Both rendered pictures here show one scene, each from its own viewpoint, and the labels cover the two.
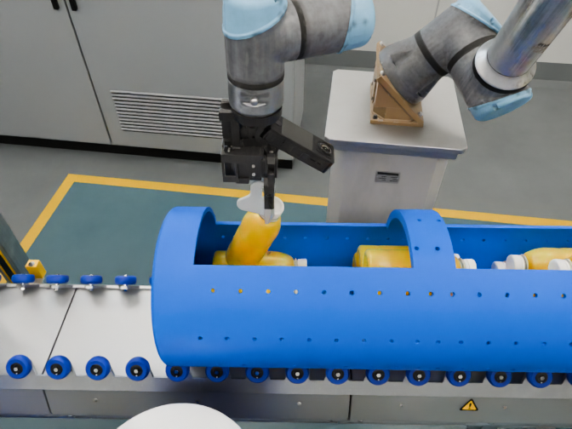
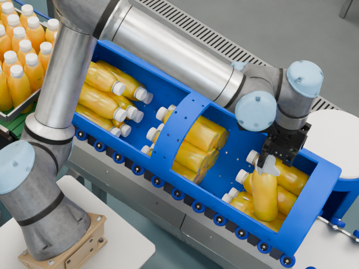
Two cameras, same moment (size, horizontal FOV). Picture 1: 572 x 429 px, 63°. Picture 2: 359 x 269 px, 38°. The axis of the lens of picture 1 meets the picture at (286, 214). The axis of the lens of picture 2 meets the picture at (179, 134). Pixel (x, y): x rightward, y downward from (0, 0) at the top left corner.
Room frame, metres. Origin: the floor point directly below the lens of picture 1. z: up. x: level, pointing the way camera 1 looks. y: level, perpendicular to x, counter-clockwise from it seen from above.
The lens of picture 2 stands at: (1.38, 0.15, 2.33)
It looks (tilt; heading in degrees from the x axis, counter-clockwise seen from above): 52 degrees down; 204
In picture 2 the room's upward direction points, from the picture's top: 10 degrees clockwise
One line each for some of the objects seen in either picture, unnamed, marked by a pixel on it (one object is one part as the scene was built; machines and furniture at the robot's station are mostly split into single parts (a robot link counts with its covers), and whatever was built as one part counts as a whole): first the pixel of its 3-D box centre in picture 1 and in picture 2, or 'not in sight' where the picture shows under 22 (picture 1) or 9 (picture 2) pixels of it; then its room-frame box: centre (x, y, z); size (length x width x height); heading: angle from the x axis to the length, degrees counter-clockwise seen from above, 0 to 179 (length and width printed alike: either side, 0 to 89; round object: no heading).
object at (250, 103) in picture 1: (255, 92); (291, 112); (0.56, 0.04, 1.46); 0.08 x 0.08 x 0.05
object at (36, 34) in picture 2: not in sight; (36, 41); (0.38, -0.93, 0.98); 0.07 x 0.07 x 0.17
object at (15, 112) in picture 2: not in sight; (49, 83); (0.49, -0.77, 0.96); 0.40 x 0.01 x 0.03; 179
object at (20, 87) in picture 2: not in sight; (20, 90); (0.59, -0.82, 0.98); 0.07 x 0.07 x 0.17
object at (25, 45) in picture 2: not in sight; (25, 45); (0.48, -0.87, 1.08); 0.04 x 0.04 x 0.02
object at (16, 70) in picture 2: not in sight; (16, 70); (0.59, -0.82, 1.08); 0.04 x 0.04 x 0.02
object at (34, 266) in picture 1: (31, 278); not in sight; (0.65, 0.58, 0.92); 0.08 x 0.03 x 0.05; 179
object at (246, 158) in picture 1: (252, 140); (285, 136); (0.56, 0.05, 1.38); 0.09 x 0.08 x 0.12; 89
